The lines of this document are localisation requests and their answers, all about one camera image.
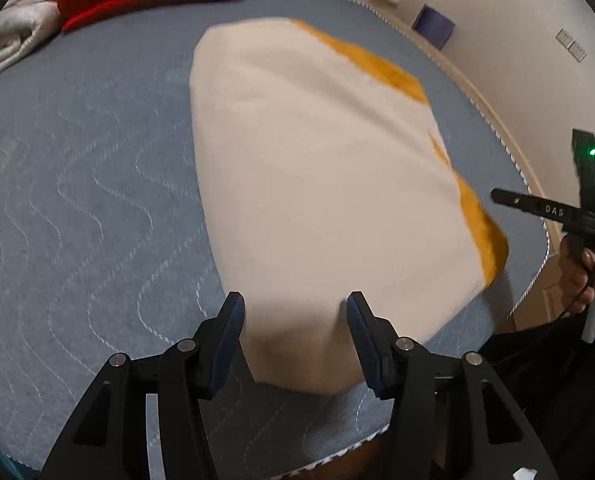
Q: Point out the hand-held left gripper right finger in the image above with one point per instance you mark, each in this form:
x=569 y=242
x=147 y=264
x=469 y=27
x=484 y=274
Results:
x=368 y=355

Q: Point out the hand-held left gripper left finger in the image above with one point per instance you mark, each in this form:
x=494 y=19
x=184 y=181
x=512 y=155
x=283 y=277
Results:
x=223 y=355

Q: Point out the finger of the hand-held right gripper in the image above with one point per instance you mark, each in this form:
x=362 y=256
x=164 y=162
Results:
x=532 y=205

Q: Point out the beige and yellow jacket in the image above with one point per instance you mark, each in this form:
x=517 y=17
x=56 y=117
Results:
x=317 y=185

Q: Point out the person's right hand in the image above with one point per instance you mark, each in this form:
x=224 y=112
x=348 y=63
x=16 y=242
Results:
x=577 y=275

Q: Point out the person's dark clothing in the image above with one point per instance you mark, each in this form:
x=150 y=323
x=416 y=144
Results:
x=552 y=390

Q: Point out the grey quilted mattress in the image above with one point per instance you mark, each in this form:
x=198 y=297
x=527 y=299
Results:
x=87 y=185

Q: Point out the folded white blanket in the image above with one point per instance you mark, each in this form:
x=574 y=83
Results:
x=17 y=35

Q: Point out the white wall switch plate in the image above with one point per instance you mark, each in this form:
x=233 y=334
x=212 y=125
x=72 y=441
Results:
x=571 y=45

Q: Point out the purple wall panel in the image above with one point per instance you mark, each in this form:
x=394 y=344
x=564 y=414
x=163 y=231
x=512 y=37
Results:
x=433 y=26

